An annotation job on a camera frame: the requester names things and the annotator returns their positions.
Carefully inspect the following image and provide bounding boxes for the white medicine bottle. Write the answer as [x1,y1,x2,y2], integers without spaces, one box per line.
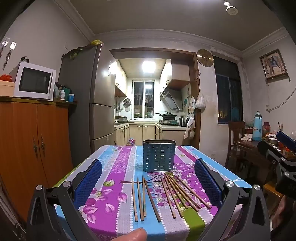
[60,90,65,100]

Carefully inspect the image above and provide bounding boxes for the dark room window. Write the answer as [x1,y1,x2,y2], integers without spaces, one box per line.
[214,56,243,125]

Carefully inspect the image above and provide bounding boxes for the wooden chopstick four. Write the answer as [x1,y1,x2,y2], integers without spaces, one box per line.
[145,179,162,223]

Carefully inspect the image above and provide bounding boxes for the range hood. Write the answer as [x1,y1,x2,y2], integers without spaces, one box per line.
[160,89,183,111]

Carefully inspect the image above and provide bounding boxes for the blue perforated utensil holder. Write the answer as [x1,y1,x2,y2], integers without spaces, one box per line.
[143,140,176,173]

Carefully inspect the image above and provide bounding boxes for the colourful floral tablecloth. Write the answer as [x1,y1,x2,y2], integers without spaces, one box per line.
[65,146,249,240]

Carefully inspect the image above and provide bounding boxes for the wooden chopstick nine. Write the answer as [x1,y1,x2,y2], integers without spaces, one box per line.
[169,175,203,209]

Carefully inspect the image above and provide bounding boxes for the kitchen window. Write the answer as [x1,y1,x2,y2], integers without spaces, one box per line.
[132,81,154,118]

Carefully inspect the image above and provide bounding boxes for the dark wooden chair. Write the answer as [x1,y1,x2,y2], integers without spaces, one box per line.
[224,121,245,172]

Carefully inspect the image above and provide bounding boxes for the wooden chopstick eight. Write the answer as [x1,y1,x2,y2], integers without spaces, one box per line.
[166,174,201,212]

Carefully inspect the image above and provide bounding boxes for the blue lidded cup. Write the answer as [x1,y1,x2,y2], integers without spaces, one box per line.
[68,93,75,102]

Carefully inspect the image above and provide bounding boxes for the orange wooden cabinet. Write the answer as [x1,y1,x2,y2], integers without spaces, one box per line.
[1,97,76,221]

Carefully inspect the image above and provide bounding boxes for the white plastic bag hanging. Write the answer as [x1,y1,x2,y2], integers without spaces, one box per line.
[195,92,206,109]

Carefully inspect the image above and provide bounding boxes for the wooden chopstick two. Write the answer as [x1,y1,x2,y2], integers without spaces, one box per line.
[137,177,144,221]

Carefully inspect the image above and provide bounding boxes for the cardboard box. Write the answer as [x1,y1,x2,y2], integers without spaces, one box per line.
[0,80,15,97]

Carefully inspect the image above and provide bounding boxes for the light blue thermos bottle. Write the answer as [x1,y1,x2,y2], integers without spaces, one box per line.
[252,111,262,142]

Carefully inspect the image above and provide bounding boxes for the person's left hand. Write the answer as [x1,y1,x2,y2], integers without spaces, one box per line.
[118,227,147,241]

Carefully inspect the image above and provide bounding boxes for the gold round wall clock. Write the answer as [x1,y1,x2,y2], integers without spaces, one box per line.
[197,49,214,67]

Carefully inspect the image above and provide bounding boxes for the wooden chopstick seven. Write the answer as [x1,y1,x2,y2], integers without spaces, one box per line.
[165,174,188,209]

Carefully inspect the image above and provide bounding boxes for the hanging kitchen towel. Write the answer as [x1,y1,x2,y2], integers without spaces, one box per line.
[183,113,196,140]

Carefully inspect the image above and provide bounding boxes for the cluttered wooden side table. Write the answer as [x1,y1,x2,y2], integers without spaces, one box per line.
[238,140,295,186]

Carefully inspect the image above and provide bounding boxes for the wooden chopstick one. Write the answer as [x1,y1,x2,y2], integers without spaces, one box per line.
[132,178,138,222]

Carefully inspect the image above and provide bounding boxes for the brown refrigerator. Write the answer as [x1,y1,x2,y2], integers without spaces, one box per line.
[58,44,115,166]

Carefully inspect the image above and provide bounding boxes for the framed elephant picture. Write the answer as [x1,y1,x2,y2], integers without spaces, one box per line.
[259,49,288,82]

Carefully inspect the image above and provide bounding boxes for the beige kitchen base cabinets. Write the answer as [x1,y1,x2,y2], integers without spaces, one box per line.
[114,121,190,146]

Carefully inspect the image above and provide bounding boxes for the person's right hand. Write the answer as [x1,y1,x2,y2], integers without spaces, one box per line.
[271,195,295,229]

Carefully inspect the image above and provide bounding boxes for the wooden chopstick ten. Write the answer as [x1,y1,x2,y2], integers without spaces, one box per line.
[175,176,211,209]

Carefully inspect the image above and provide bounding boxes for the wooden chopstick three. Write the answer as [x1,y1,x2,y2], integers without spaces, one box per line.
[142,176,147,218]

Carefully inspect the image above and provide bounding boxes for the white microwave oven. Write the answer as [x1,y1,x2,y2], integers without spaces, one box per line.
[9,62,56,101]

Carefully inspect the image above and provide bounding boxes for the wooden chopstick five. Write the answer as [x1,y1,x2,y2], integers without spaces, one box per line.
[161,176,177,219]

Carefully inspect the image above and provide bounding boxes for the wooden chopstick six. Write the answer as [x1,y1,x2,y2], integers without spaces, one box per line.
[165,174,183,217]

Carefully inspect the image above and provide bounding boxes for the steel electric kettle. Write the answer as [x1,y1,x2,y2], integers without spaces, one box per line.
[179,116,187,127]

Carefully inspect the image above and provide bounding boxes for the black wok on stove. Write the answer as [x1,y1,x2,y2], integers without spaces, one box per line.
[155,111,177,120]

